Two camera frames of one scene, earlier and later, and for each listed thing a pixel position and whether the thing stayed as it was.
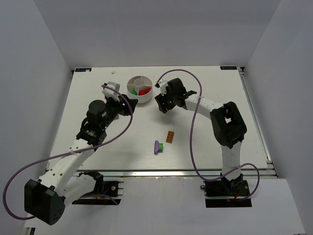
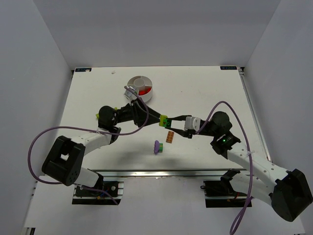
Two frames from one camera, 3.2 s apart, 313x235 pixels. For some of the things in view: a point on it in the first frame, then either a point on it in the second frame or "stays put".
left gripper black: x=122 y=105 to x=137 y=114
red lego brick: x=142 y=92 stays put
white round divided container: x=138 y=83 stays put
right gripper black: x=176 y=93 to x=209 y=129
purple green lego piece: x=158 y=147 stays put
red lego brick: x=146 y=90 stays put
